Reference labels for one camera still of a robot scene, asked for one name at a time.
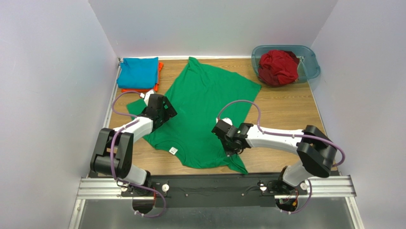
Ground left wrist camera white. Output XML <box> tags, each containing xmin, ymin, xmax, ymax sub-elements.
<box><xmin>139</xmin><ymin>89</ymin><xmax>155</xmax><ymax>105</ymax></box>

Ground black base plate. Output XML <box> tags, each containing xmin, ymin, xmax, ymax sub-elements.
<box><xmin>121</xmin><ymin>173</ymin><xmax>309</xmax><ymax>211</ymax></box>

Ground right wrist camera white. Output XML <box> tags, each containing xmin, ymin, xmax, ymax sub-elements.
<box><xmin>216</xmin><ymin>118</ymin><xmax>233</xmax><ymax>125</ymax></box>

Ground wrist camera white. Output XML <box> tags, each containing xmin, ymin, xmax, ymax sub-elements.
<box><xmin>139</xmin><ymin>89</ymin><xmax>155</xmax><ymax>105</ymax></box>
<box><xmin>216</xmin><ymin>118</ymin><xmax>233</xmax><ymax>125</ymax></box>

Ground green t shirt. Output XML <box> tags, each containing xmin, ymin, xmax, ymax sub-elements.
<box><xmin>144</xmin><ymin>57</ymin><xmax>261</xmax><ymax>174</ymax></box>

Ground red t shirt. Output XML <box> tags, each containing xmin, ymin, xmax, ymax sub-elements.
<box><xmin>258</xmin><ymin>50</ymin><xmax>300</xmax><ymax>87</ymax></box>

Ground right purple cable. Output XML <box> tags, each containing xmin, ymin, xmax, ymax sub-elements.
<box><xmin>216</xmin><ymin>99</ymin><xmax>346</xmax><ymax>215</ymax></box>

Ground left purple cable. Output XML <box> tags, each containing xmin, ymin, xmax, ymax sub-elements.
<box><xmin>109</xmin><ymin>90</ymin><xmax>167</xmax><ymax>219</ymax></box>

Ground blue folded t shirt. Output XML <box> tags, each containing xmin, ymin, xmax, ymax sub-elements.
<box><xmin>117</xmin><ymin>57</ymin><xmax>159</xmax><ymax>89</ymax></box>

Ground teal plastic basket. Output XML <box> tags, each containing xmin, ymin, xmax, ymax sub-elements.
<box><xmin>251</xmin><ymin>45</ymin><xmax>321</xmax><ymax>83</ymax></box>

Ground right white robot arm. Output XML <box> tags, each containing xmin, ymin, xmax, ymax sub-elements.
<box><xmin>212</xmin><ymin>118</ymin><xmax>338</xmax><ymax>192</ymax></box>

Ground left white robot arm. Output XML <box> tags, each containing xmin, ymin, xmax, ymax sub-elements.
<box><xmin>90</xmin><ymin>94</ymin><xmax>177</xmax><ymax>188</ymax></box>

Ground purple cable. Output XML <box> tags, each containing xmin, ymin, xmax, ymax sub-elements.
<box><xmin>109</xmin><ymin>90</ymin><xmax>167</xmax><ymax>219</ymax></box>
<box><xmin>216</xmin><ymin>99</ymin><xmax>346</xmax><ymax>215</ymax></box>

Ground orange folded t shirt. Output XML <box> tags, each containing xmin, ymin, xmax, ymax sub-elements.
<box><xmin>121</xmin><ymin>62</ymin><xmax>164</xmax><ymax>93</ymax></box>

